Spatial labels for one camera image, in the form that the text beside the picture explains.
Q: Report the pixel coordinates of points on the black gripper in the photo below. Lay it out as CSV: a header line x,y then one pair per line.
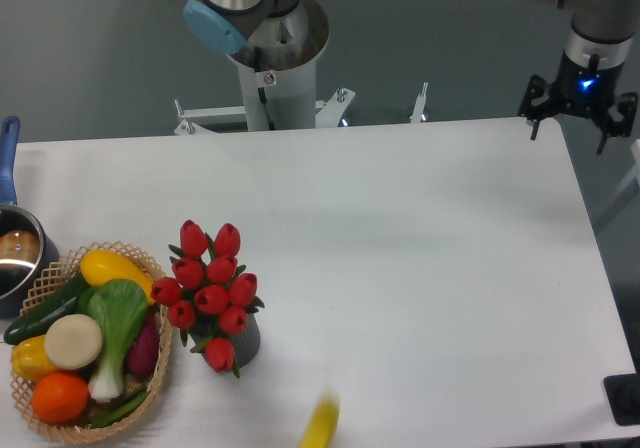
x,y
581,91

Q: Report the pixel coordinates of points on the red tulip bouquet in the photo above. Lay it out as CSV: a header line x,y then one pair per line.
x,y
209,284

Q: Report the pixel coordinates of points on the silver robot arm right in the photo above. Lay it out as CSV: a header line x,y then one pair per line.
x,y
601,35

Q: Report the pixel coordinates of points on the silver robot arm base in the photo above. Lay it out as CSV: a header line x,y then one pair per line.
x,y
262,35

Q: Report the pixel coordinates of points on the grey ribbed vase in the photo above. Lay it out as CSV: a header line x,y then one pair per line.
x,y
246,343

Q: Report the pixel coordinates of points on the black device at table edge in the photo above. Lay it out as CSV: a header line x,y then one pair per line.
x,y
623,397

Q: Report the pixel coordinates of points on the yellow banana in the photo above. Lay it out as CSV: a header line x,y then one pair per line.
x,y
322,425

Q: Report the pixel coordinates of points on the purple sweet potato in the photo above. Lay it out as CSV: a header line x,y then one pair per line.
x,y
142,356

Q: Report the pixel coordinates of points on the yellow squash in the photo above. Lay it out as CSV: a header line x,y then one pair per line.
x,y
100,266

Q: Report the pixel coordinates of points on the green bok choy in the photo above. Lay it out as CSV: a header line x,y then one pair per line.
x,y
119,307

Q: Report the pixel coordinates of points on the green bean pod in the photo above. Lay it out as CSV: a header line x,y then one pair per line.
x,y
123,409

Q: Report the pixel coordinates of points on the woven wicker basket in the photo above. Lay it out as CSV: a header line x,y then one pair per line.
x,y
79,431

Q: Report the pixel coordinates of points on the dark green cucumber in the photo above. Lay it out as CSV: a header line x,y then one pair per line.
x,y
40,318

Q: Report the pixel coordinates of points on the orange fruit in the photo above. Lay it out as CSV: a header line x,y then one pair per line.
x,y
60,397

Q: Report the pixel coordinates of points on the yellow bell pepper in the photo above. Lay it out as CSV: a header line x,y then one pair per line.
x,y
30,360

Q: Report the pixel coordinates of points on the blue handled grey saucepan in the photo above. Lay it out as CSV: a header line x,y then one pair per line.
x,y
26,250

